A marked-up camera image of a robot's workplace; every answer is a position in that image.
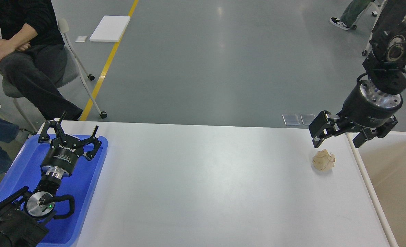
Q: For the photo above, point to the left clear floor plate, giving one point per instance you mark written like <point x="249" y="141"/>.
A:
<point x="291" y="119"/>

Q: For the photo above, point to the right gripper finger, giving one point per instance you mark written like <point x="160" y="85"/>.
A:
<point x="369" y="133"/>
<point x="327" y="125"/>

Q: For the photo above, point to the person with checkered shoe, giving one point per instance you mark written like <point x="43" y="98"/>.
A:
<point x="350" y="14"/>

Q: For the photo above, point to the clear floor plate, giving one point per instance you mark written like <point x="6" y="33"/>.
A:
<point x="307" y="119"/>
<point x="291" y="119"/>

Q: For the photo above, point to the white foam board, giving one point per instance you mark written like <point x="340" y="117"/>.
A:
<point x="110" y="29"/>

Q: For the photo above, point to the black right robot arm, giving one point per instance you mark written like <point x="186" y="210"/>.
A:
<point x="385" y="64"/>

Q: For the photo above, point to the beige plastic bin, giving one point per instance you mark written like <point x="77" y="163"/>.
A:
<point x="382" y="163"/>

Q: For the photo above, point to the seated person in black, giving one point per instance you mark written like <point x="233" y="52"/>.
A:
<point x="32" y="55"/>

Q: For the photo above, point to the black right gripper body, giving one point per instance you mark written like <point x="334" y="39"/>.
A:
<point x="369" y="107"/>

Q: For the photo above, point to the chair with black jacket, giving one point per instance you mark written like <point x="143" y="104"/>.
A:
<point x="379" y="9"/>

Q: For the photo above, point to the right clear floor plate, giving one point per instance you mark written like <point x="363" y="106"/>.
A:
<point x="307" y="119"/>

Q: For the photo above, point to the grey rolling chair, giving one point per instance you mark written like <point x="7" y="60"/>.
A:
<point x="74" y="70"/>

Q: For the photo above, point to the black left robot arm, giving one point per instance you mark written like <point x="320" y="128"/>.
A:
<point x="24" y="214"/>

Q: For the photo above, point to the beige paper ball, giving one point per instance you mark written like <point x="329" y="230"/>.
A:
<point x="324" y="161"/>

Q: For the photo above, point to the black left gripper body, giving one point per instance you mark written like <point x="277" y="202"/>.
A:
<point x="62" y="156"/>

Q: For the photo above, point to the small white floor card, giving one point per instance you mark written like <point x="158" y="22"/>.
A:
<point x="81" y="39"/>

